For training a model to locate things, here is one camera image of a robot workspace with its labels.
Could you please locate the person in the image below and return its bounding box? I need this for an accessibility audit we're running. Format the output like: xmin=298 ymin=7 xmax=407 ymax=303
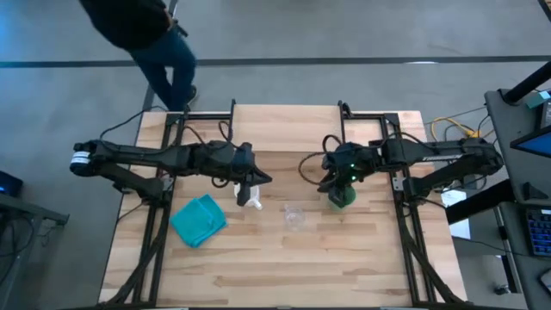
xmin=78 ymin=0 xmax=199 ymax=112

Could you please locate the white paper sheet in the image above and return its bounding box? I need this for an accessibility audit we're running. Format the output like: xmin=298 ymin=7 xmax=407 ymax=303
xmin=440 ymin=189 xmax=473 ymax=240

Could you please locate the clear glass cup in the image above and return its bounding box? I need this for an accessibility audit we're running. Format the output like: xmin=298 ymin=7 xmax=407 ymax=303
xmin=283 ymin=204 xmax=306 ymax=232

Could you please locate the white ceramic mug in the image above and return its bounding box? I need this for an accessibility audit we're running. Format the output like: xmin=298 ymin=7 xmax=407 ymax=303
xmin=233 ymin=183 xmax=263 ymax=211

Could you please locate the yellow cable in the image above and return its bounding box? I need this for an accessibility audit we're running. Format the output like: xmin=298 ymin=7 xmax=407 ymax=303
xmin=430 ymin=116 xmax=481 ymax=141

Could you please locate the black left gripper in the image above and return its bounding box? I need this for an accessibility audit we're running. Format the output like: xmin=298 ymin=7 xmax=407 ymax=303
xmin=231 ymin=142 xmax=273 ymax=207

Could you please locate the blue lit monitor screen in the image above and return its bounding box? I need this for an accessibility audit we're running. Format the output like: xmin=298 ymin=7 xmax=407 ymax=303
xmin=510 ymin=124 xmax=551 ymax=158

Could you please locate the grey operator desk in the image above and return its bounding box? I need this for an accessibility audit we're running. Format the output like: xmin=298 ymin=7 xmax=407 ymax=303
xmin=484 ymin=88 xmax=551 ymax=310

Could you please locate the black diagonal desk beam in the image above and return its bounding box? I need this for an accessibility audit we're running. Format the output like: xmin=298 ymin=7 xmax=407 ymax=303
xmin=444 ymin=178 xmax=516 ymax=226

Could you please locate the black diagonal pole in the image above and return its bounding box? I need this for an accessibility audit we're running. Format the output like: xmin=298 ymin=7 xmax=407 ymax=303
xmin=502 ymin=59 xmax=551 ymax=105

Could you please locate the teal small box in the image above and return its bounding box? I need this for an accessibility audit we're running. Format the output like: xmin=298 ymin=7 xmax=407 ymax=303
xmin=525 ymin=89 xmax=551 ymax=109

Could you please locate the green plastic cup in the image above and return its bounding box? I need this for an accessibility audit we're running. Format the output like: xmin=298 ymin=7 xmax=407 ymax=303
xmin=327 ymin=184 xmax=357 ymax=211

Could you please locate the black device with blue light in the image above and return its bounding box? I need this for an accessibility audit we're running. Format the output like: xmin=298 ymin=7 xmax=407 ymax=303
xmin=0 ymin=170 xmax=24 ymax=199

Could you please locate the wooden shelf with black legs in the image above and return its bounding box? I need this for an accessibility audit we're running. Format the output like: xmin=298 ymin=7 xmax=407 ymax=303
xmin=229 ymin=99 xmax=346 ymax=152

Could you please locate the grey side table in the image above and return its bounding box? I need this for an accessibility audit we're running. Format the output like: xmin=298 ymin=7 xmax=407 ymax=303
xmin=0 ymin=192 xmax=71 ymax=310

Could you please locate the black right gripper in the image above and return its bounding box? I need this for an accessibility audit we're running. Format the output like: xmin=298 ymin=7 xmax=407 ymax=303
xmin=317 ymin=143 xmax=382 ymax=208

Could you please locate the black keyboard with blue keys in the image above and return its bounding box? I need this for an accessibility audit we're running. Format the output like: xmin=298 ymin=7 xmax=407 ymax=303
xmin=525 ymin=207 xmax=551 ymax=258

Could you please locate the teal folded cloth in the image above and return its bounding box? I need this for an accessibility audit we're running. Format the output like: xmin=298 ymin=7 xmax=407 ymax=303
xmin=169 ymin=193 xmax=228 ymax=249

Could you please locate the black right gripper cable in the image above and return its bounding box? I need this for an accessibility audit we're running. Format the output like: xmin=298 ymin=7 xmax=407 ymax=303
xmin=297 ymin=150 xmax=329 ymax=187

